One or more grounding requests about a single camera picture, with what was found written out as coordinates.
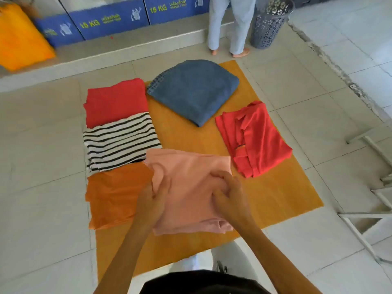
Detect person's black shirt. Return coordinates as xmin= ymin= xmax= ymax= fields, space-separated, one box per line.
xmin=139 ymin=270 xmax=272 ymax=294

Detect person's left hand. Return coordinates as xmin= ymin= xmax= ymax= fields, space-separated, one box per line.
xmin=134 ymin=174 xmax=172 ymax=226

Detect black white striped shirt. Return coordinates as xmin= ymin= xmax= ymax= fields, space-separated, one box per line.
xmin=83 ymin=112 xmax=163 ymax=176

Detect yellow floor mat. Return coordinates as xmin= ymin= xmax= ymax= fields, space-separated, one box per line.
xmin=96 ymin=60 xmax=324 ymax=282

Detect pink garment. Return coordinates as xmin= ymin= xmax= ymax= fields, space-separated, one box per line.
xmin=143 ymin=148 xmax=234 ymax=236

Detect red folded garment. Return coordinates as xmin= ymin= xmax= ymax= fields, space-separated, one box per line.
xmin=84 ymin=78 xmax=149 ymax=129

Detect white metal rack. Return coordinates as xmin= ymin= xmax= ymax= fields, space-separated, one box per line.
xmin=337 ymin=127 xmax=392 ymax=264

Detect blue washing machine panel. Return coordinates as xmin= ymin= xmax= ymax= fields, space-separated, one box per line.
xmin=143 ymin=0 xmax=210 ymax=25
xmin=33 ymin=13 xmax=85 ymax=48
xmin=68 ymin=5 xmax=151 ymax=41

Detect person's right hand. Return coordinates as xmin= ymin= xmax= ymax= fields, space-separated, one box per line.
xmin=211 ymin=171 xmax=257 ymax=231

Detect orange bag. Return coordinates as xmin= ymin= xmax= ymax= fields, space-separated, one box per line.
xmin=0 ymin=3 xmax=56 ymax=72

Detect red collared polo shirt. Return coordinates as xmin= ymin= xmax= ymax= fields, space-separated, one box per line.
xmin=215 ymin=101 xmax=293 ymax=178

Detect person's right forearm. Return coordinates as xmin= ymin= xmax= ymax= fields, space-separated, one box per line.
xmin=233 ymin=220 xmax=323 ymax=294

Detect grey perforated laundry basket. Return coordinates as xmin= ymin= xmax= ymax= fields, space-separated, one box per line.
xmin=251 ymin=0 xmax=295 ymax=49

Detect orange folded garment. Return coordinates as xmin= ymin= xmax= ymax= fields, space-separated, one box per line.
xmin=85 ymin=162 xmax=154 ymax=231

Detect person's white trousers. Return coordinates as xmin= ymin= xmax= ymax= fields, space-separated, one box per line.
xmin=170 ymin=238 xmax=261 ymax=283

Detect raised tiled step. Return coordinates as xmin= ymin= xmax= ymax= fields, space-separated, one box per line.
xmin=0 ymin=21 xmax=236 ymax=93

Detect person's left forearm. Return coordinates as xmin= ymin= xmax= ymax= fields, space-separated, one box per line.
xmin=93 ymin=220 xmax=160 ymax=294

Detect blue denim folded garment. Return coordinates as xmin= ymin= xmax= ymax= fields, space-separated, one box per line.
xmin=147 ymin=59 xmax=240 ymax=128

